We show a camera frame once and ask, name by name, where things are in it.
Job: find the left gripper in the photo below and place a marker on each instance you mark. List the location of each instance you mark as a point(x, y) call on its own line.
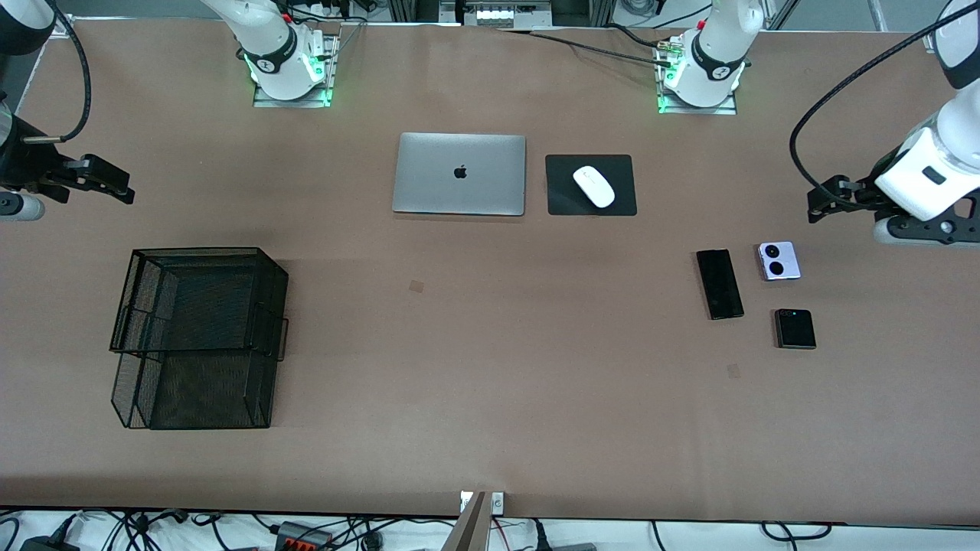
point(873, 184)

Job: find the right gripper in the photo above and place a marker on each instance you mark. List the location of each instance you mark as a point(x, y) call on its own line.
point(23, 162)

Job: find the lilac flip phone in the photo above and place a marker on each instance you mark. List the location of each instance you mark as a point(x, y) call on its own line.
point(779, 260)

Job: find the black flip phone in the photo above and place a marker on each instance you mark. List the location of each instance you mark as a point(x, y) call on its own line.
point(795, 330)

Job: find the long black slab phone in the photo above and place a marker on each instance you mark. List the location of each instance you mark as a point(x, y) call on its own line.
point(720, 285)

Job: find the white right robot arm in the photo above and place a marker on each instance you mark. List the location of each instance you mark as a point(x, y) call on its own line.
point(272, 46)

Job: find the black mesh two-tier tray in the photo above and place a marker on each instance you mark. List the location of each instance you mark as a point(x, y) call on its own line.
point(207, 306)

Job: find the white computer mouse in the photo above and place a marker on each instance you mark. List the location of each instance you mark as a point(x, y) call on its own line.
point(594, 186)

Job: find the black mouse pad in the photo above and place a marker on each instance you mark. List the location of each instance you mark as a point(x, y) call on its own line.
point(563, 199)

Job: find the silver closed laptop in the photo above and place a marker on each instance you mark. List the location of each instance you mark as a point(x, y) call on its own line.
point(429, 184)

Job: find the black power adapter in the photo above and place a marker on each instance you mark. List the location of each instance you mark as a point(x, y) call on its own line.
point(46, 544)

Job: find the white socket strip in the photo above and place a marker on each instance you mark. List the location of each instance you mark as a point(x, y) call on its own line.
point(498, 14)

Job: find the black orange power strip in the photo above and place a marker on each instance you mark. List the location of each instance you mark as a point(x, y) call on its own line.
point(302, 537)

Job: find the grey slanted beam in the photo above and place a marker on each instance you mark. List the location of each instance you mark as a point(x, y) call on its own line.
point(468, 532)

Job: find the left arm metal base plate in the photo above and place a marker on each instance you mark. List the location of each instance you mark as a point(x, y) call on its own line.
point(697, 111)

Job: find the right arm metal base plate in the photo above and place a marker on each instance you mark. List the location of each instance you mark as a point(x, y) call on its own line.
point(291, 103)

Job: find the small metal edge bracket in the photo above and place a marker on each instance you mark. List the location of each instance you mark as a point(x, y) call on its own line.
point(498, 503)

